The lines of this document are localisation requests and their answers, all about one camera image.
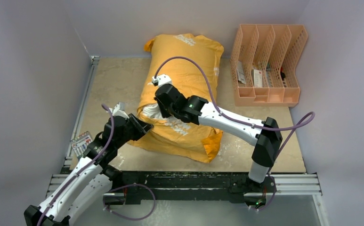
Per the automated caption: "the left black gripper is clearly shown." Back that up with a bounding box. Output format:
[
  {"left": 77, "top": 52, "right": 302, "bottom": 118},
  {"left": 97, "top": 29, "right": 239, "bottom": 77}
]
[{"left": 115, "top": 113, "right": 153, "bottom": 148}]

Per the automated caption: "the white pillow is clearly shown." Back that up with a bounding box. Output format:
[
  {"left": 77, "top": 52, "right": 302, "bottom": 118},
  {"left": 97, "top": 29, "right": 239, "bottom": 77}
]
[{"left": 138, "top": 103, "right": 164, "bottom": 120}]

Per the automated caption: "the orange cartoon pillowcase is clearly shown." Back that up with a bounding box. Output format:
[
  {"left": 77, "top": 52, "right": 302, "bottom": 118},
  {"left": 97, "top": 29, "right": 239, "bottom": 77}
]
[{"left": 127, "top": 33, "right": 225, "bottom": 164}]

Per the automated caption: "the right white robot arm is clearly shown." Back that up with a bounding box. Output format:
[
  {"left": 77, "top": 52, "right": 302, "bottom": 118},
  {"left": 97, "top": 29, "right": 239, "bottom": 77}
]
[{"left": 154, "top": 84, "right": 283, "bottom": 192}]

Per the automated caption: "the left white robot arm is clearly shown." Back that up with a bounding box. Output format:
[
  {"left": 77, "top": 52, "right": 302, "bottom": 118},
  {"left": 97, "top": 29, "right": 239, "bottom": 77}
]
[{"left": 24, "top": 114, "right": 154, "bottom": 226}]

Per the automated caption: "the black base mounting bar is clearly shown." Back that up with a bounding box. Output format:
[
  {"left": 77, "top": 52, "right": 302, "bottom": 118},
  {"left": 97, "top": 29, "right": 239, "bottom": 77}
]
[{"left": 103, "top": 171, "right": 277, "bottom": 209}]

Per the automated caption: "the marker pen pack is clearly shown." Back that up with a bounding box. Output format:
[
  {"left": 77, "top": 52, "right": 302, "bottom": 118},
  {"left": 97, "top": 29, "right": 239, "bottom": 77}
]
[{"left": 71, "top": 131, "right": 93, "bottom": 159}]

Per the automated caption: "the white paper packet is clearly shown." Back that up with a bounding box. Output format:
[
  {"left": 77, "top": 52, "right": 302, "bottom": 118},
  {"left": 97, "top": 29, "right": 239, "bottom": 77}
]
[{"left": 236, "top": 61, "right": 247, "bottom": 85}]

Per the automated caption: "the white label box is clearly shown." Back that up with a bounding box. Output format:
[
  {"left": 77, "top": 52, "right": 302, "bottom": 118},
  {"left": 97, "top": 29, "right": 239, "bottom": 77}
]
[{"left": 251, "top": 69, "right": 263, "bottom": 88}]

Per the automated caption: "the pink plastic file organizer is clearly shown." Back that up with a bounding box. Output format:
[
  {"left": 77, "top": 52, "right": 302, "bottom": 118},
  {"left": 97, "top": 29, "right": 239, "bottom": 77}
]
[{"left": 230, "top": 24, "right": 308, "bottom": 107}]

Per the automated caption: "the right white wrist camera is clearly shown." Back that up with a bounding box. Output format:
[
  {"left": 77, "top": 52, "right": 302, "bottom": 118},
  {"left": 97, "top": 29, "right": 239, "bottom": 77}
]
[{"left": 152, "top": 74, "right": 172, "bottom": 87}]

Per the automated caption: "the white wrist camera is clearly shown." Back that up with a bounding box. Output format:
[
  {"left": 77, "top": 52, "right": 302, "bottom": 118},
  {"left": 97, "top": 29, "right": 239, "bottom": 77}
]
[
  {"left": 111, "top": 102, "right": 129, "bottom": 119},
  {"left": 152, "top": 74, "right": 172, "bottom": 87}
]

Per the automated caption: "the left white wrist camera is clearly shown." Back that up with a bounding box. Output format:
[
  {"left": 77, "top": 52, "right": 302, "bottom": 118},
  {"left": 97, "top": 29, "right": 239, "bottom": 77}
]
[{"left": 111, "top": 102, "right": 129, "bottom": 119}]

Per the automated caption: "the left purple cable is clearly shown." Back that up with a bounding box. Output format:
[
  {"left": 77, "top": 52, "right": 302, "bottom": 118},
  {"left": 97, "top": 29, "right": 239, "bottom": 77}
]
[{"left": 35, "top": 103, "right": 156, "bottom": 226}]

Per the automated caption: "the purple cable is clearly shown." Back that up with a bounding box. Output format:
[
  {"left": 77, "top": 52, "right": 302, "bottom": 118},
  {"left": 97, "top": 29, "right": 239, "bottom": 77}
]
[
  {"left": 35, "top": 103, "right": 156, "bottom": 226},
  {"left": 153, "top": 56, "right": 316, "bottom": 212}
]

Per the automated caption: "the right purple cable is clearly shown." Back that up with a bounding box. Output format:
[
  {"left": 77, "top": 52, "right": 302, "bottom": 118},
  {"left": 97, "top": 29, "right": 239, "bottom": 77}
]
[{"left": 153, "top": 56, "right": 316, "bottom": 212}]

